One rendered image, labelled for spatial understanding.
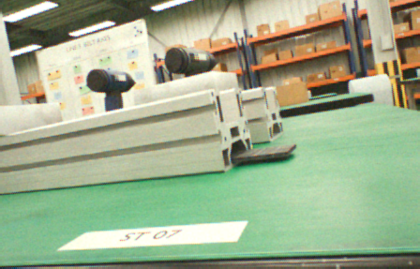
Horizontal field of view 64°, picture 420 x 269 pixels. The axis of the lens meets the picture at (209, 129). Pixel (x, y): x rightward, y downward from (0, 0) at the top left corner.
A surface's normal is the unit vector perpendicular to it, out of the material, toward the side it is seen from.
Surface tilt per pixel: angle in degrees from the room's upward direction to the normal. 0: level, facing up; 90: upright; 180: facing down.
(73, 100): 90
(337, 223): 0
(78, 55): 90
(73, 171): 90
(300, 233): 0
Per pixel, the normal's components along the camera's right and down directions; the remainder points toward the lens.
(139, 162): -0.41, 0.13
